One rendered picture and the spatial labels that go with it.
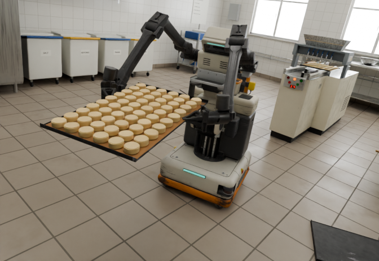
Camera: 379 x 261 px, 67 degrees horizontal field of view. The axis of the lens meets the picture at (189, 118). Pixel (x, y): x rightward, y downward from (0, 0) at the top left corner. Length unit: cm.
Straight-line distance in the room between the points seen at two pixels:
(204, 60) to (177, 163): 83
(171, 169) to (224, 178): 43
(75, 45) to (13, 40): 102
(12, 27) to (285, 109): 362
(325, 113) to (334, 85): 40
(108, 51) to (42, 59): 115
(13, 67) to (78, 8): 186
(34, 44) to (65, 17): 110
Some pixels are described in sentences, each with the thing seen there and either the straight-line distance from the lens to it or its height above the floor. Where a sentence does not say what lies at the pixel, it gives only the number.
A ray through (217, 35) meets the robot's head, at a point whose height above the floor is 127.
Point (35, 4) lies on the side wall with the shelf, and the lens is 551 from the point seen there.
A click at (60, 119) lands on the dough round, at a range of 112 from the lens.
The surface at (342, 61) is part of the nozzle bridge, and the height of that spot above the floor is 106.
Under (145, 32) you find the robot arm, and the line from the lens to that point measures 163.
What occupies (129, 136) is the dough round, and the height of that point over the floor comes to 97.
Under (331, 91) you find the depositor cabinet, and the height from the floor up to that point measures 65.
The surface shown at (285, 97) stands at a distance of 376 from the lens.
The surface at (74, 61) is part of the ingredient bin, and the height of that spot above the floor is 37.
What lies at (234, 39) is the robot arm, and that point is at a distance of 146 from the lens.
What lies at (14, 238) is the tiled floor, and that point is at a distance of 211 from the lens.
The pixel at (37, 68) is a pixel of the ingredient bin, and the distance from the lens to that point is 490.
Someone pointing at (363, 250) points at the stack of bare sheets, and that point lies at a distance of 250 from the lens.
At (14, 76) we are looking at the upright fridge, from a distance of 455.
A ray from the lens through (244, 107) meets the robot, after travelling 226.
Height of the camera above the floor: 139
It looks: 20 degrees down
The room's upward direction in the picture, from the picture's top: 8 degrees clockwise
